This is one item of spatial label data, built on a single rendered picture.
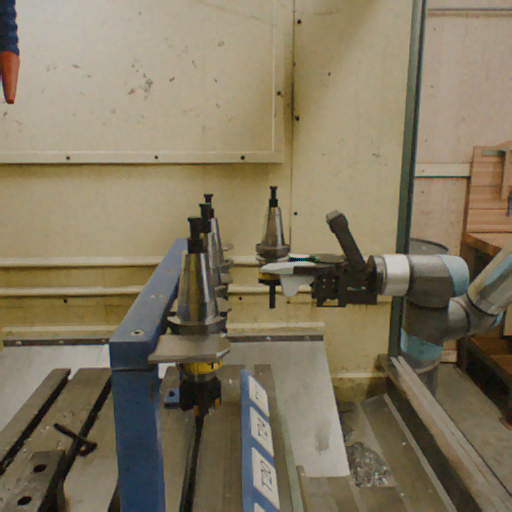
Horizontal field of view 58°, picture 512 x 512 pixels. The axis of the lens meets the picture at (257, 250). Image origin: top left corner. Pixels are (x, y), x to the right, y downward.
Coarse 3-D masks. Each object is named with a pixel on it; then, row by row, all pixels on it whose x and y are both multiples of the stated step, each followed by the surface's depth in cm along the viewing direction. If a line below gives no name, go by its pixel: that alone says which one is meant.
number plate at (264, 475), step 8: (256, 456) 68; (256, 464) 66; (264, 464) 68; (256, 472) 64; (264, 472) 66; (272, 472) 69; (256, 480) 63; (264, 480) 65; (272, 480) 67; (256, 488) 62; (264, 488) 63; (272, 488) 65; (264, 496) 62; (272, 496) 63; (272, 504) 63
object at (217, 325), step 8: (224, 312) 49; (168, 320) 47; (176, 320) 47; (208, 320) 47; (216, 320) 47; (224, 320) 47; (176, 328) 46; (184, 328) 46; (192, 328) 46; (200, 328) 46; (208, 328) 46; (216, 328) 46; (224, 328) 50; (224, 336) 48
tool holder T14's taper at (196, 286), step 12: (204, 252) 47; (192, 264) 46; (204, 264) 46; (180, 276) 47; (192, 276) 46; (204, 276) 46; (180, 288) 47; (192, 288) 46; (204, 288) 46; (180, 300) 47; (192, 300) 46; (204, 300) 46; (216, 300) 48; (180, 312) 47; (192, 312) 46; (204, 312) 47; (216, 312) 48
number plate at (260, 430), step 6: (252, 408) 80; (252, 414) 78; (258, 414) 80; (252, 420) 76; (258, 420) 78; (264, 420) 81; (252, 426) 75; (258, 426) 76; (264, 426) 79; (252, 432) 73; (258, 432) 75; (264, 432) 77; (258, 438) 73; (264, 438) 75; (270, 438) 77; (264, 444) 73; (270, 444) 75; (270, 450) 74
